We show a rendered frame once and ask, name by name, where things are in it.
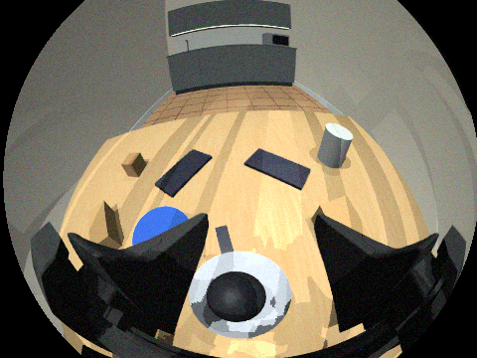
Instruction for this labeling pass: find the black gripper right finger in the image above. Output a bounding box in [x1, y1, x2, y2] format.
[314, 215, 438, 333]

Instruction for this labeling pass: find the dark grey flat rectangular pad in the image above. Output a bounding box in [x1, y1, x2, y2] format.
[245, 148, 311, 191]
[154, 150, 212, 198]

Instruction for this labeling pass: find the grey cylinder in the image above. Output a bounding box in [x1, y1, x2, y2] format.
[317, 123, 354, 168]

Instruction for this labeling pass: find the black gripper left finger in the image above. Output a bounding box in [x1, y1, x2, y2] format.
[68, 212, 210, 334]

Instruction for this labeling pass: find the blue short cylinder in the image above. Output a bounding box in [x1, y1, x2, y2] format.
[132, 207, 188, 246]

